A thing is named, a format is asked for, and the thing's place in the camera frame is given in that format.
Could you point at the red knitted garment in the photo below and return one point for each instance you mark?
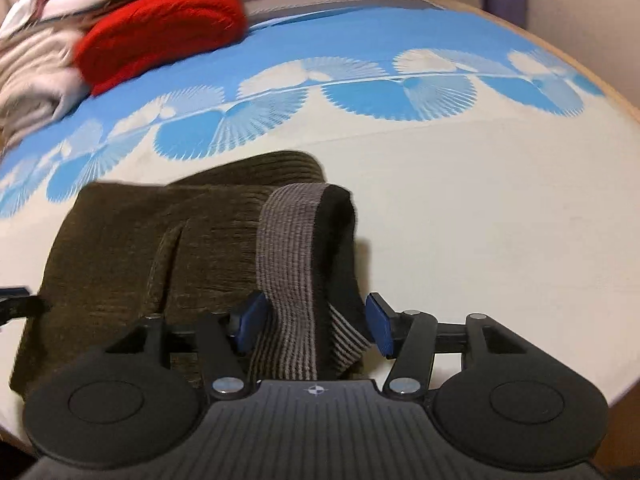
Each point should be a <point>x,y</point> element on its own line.
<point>146,34</point>

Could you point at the white blue patterned bed sheet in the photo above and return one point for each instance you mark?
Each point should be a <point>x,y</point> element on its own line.
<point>487,175</point>

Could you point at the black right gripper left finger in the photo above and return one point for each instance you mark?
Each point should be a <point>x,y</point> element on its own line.
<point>140,396</point>

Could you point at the dark brown corduroy pants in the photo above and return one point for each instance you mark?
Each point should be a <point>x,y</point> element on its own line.
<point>270,223</point>

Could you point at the pile of folded clothes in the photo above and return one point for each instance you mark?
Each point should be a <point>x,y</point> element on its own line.
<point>39,82</point>

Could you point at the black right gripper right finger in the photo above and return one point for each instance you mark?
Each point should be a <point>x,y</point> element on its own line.
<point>491,394</point>

